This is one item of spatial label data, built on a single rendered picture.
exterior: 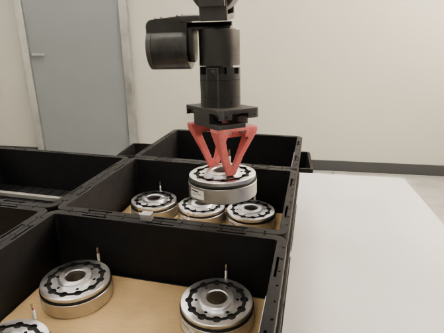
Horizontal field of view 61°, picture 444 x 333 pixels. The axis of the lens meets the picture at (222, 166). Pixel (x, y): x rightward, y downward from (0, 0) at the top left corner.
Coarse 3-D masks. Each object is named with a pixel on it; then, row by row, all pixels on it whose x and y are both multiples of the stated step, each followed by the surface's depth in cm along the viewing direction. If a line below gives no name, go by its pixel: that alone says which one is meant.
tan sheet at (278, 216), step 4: (128, 208) 87; (124, 212) 85; (128, 212) 85; (176, 216) 83; (276, 216) 83; (280, 216) 83; (224, 220) 82; (276, 220) 82; (280, 220) 82; (276, 224) 80; (276, 228) 78
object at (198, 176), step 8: (200, 168) 59; (240, 168) 58; (248, 168) 58; (192, 176) 55; (200, 176) 56; (208, 176) 55; (232, 176) 55; (240, 176) 55; (248, 176) 55; (200, 184) 53; (208, 184) 53; (216, 184) 52; (224, 184) 52; (232, 184) 52; (240, 184) 53
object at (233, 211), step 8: (248, 200) 84; (256, 200) 84; (232, 208) 80; (264, 208) 80; (272, 208) 80; (232, 216) 77; (240, 216) 77; (248, 216) 76; (256, 216) 76; (264, 216) 77; (272, 216) 77
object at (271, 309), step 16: (32, 224) 59; (128, 224) 60; (144, 224) 59; (160, 224) 59; (176, 224) 59; (16, 240) 55; (256, 240) 55; (272, 240) 55; (272, 272) 47; (272, 288) 44; (272, 304) 41; (272, 320) 39
